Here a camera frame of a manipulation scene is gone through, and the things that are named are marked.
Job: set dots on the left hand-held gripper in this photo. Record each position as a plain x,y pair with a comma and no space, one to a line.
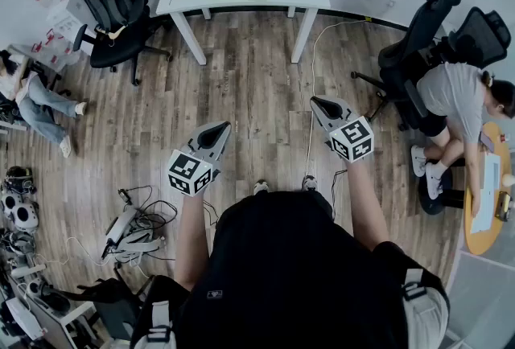
189,174

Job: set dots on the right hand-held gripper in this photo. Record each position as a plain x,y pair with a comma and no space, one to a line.
352,140

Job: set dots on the person's right forearm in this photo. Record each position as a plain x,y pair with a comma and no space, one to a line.
366,202

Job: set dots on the person's left forearm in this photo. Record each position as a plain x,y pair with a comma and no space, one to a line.
191,239

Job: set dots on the person's left shoe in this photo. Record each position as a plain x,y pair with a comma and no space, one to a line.
261,187

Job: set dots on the person's shoe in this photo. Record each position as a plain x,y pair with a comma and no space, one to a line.
309,182
261,187

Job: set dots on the person's right shoe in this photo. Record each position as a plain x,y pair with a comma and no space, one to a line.
309,182

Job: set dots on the black power adapter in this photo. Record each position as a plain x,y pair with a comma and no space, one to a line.
124,196

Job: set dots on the white round headset device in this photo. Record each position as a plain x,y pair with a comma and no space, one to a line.
25,216
118,227
9,202

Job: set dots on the black round chair base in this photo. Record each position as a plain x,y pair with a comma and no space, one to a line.
434,202

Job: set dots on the wooden clothes hanger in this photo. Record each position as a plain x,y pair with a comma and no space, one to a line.
114,34

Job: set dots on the person's black clothing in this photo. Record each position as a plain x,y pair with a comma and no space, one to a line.
289,267

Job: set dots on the pink phone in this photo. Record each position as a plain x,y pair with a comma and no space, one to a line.
487,140

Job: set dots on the grey backpack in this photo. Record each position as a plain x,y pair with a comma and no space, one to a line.
108,3

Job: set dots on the white papers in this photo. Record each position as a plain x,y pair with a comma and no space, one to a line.
487,194

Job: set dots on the white cardboard box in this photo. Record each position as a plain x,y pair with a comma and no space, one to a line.
66,17

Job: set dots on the black helmet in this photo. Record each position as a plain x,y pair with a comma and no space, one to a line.
19,178

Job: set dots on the round yellow table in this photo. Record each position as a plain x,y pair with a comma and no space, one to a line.
480,239

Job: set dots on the cluttered work desk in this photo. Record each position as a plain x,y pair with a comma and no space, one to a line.
44,323

